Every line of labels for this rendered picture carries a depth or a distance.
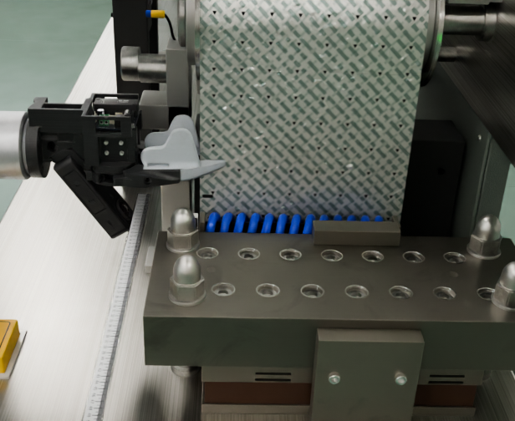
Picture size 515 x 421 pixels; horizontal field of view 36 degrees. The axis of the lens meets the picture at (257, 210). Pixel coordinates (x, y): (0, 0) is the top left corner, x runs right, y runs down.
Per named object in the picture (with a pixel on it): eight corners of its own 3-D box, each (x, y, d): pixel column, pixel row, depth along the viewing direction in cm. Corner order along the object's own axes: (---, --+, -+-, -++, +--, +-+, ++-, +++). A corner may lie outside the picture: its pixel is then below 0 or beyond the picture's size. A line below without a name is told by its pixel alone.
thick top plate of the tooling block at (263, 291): (159, 275, 90) (157, 230, 88) (501, 281, 92) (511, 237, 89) (144, 366, 76) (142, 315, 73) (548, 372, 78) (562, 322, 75)
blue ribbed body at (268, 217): (206, 232, 92) (206, 205, 90) (388, 235, 93) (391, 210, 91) (205, 247, 89) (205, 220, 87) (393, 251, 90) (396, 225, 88)
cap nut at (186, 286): (170, 284, 78) (169, 246, 76) (206, 285, 78) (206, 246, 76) (166, 306, 75) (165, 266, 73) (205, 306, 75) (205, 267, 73)
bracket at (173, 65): (145, 253, 108) (137, 35, 93) (192, 254, 108) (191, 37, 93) (141, 273, 103) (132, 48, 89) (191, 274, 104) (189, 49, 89)
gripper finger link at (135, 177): (179, 175, 84) (96, 173, 83) (179, 189, 84) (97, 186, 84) (182, 157, 88) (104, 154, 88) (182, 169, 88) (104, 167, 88)
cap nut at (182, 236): (167, 235, 87) (166, 200, 84) (201, 236, 87) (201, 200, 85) (165, 253, 83) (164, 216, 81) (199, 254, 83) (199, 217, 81)
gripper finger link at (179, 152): (225, 134, 83) (137, 131, 83) (224, 184, 86) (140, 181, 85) (226, 123, 85) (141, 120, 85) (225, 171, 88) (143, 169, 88)
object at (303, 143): (200, 220, 92) (200, 68, 83) (399, 224, 93) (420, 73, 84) (199, 221, 91) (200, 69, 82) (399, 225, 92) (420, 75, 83)
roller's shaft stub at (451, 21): (420, 32, 90) (426, -6, 88) (481, 35, 90) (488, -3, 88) (429, 44, 86) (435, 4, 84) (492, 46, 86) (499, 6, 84)
